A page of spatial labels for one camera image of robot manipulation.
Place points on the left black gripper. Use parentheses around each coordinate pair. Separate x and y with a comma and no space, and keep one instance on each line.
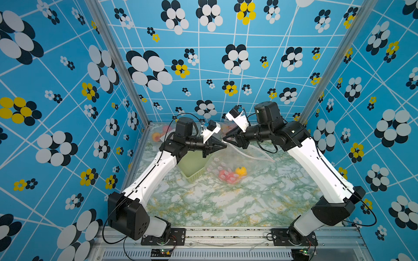
(215,143)

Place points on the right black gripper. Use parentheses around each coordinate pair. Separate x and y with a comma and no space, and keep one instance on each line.
(239,137)

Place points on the pale green plastic basket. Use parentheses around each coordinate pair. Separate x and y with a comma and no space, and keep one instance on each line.
(192,165)

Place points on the clear zip-top bag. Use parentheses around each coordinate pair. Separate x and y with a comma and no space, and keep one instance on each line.
(160,131)

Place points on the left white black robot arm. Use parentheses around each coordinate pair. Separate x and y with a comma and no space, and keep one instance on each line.
(126,210)

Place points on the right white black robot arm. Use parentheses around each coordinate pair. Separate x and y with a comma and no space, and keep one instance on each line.
(339,197)

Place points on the pink peach front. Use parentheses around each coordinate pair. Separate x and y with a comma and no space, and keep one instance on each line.
(229,177)

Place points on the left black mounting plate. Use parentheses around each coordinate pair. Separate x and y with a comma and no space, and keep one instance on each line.
(176,237)

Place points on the black mounting plate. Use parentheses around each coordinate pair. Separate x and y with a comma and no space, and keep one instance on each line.
(281,237)
(176,237)

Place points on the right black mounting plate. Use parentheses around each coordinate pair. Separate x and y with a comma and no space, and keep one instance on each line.
(281,237)

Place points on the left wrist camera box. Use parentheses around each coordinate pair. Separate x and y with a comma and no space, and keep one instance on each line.
(208,131)

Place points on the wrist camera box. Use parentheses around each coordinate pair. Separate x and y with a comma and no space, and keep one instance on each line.
(208,131)
(239,118)

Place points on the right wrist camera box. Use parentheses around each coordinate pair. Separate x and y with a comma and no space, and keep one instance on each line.
(239,118)

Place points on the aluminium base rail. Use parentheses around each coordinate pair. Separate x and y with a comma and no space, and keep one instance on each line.
(236,244)

